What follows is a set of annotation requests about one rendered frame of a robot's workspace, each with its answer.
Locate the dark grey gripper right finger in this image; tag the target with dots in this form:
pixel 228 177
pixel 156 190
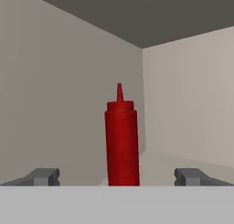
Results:
pixel 191 176

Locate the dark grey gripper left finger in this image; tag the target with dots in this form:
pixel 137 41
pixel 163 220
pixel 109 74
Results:
pixel 42 176

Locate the red condiment squeeze bottle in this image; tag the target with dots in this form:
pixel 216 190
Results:
pixel 122 142

